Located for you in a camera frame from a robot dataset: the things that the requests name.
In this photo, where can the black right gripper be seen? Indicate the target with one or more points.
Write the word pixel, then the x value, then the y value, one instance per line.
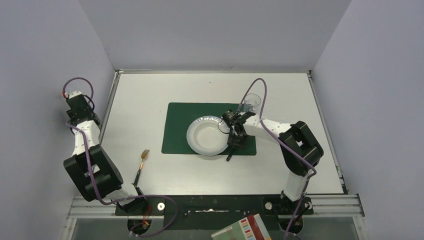
pixel 237 141

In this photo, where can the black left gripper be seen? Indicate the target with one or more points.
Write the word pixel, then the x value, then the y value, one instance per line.
pixel 77 110

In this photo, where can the gold knife black handle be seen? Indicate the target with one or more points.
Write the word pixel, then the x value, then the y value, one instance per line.
pixel 230 154

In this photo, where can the white plate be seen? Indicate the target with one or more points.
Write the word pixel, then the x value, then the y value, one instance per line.
pixel 208 135

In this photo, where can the clear plastic cup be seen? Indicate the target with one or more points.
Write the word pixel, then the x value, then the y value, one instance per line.
pixel 252 103

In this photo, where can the green placemat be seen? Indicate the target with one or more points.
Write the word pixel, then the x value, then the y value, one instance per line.
pixel 181 114

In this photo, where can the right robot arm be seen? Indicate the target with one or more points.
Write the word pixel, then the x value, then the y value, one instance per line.
pixel 300 149

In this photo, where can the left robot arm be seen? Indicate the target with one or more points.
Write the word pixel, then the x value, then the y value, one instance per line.
pixel 90 168

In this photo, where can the colourful booklet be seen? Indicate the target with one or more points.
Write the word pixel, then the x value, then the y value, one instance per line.
pixel 251 227

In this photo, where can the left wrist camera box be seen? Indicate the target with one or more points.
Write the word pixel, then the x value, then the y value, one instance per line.
pixel 74 94

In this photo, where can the gold fork black handle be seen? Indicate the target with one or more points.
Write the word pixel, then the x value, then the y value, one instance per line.
pixel 143 157

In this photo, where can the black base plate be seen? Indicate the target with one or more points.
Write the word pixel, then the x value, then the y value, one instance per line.
pixel 216 221

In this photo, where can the aluminium frame rail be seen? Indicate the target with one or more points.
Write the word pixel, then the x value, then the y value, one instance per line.
pixel 315 205

